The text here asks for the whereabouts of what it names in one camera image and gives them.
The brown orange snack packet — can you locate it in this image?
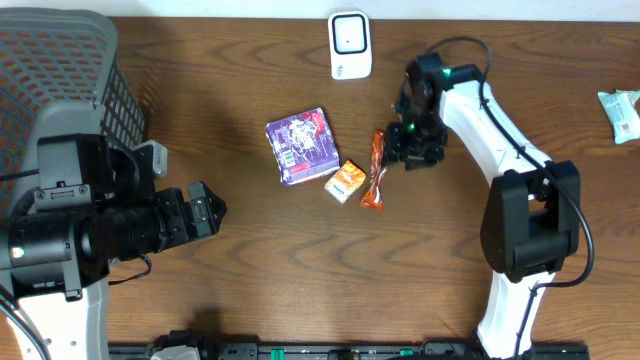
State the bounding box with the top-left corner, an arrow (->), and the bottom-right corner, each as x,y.
360,129 -> 387,211

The orange white snack packet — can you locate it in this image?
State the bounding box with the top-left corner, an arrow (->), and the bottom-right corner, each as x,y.
324,160 -> 366,204

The red purple snack bag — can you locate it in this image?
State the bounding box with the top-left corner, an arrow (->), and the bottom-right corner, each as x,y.
265,108 -> 340,186

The teal snack packet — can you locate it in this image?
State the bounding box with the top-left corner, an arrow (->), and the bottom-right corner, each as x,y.
597,90 -> 639,145

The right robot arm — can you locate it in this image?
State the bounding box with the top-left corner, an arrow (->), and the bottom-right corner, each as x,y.
382,52 -> 580,359

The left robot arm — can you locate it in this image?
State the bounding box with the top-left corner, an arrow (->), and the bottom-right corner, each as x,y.
1,134 -> 227,359

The grey plastic mesh basket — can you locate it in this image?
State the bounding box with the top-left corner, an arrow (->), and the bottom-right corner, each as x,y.
1,7 -> 147,217

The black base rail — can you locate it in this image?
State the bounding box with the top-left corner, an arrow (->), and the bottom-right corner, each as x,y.
108,329 -> 592,360

